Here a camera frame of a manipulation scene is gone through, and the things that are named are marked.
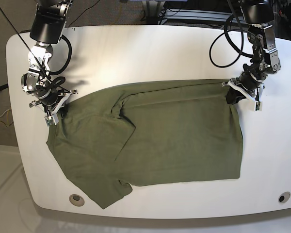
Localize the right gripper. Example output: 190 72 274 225
29 88 77 117

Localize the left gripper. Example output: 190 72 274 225
223 72 266 104

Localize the olive green T-shirt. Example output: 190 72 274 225
47 79 243 209

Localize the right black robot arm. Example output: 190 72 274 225
21 0 77 125

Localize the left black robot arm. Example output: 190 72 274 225
222 0 281 110

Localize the left table grommet hole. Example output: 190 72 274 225
69 194 85 207

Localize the table grommet hole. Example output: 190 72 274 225
69 194 85 207
278 192 291 203

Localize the right table grommet hole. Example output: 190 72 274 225
278 192 291 203

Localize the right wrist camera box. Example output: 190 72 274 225
44 114 59 127

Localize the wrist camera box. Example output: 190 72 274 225
44 114 59 127
252 100 262 112

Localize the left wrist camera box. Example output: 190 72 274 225
252 100 262 112

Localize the yellow floor cable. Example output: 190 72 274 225
0 109 13 128

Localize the aluminium frame rack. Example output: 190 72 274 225
141 0 232 28

